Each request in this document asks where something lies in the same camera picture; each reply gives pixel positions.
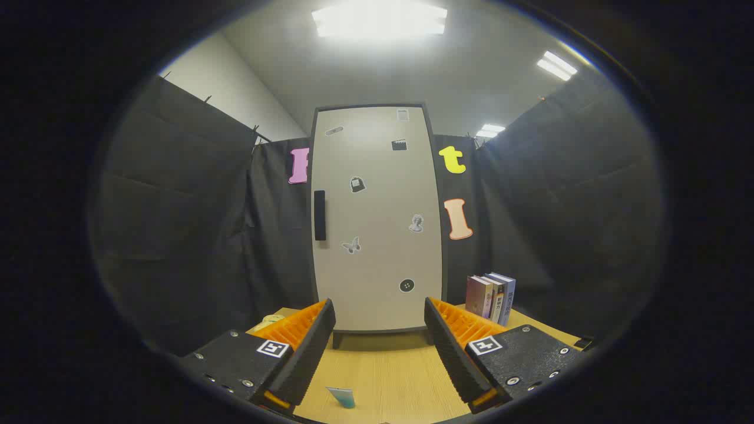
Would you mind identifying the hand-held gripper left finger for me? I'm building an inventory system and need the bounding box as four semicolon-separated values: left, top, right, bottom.
177;298;337;418

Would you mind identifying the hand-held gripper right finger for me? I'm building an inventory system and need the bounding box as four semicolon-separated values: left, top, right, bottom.
424;296;585;415

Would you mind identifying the blue white tube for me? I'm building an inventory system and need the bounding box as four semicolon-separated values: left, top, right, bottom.
326;387;356;409

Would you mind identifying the black door handle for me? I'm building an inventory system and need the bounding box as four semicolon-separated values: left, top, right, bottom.
314;190;327;241

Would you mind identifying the beige cabinet door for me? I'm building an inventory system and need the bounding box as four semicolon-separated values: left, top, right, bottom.
312;106;444;332

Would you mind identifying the dark grey cabinet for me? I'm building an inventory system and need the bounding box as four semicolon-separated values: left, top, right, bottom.
309;102;449;350

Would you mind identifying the white spine book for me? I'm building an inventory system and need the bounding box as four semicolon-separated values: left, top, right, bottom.
484;273;506;323

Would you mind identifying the black backdrop cloth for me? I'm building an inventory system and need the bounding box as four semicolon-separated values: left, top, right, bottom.
94;68;666;357

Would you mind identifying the large ceiling light panel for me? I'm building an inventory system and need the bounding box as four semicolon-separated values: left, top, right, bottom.
312;0;448;39

